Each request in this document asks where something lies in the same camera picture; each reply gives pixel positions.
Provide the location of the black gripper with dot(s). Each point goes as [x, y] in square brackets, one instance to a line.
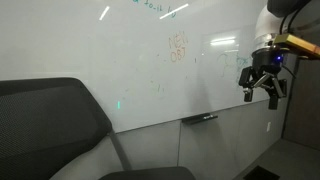
[270, 60]

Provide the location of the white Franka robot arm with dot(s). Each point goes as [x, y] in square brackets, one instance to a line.
[266, 20]

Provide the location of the dark marker with label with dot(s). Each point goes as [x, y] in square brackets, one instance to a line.
[206, 116]

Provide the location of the large white whiteboard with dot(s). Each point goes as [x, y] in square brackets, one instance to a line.
[66, 40]

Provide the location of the black mesh-back stool chair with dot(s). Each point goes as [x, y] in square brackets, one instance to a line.
[43, 126]

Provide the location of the white wall outlet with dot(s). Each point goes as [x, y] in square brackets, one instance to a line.
[268, 126]

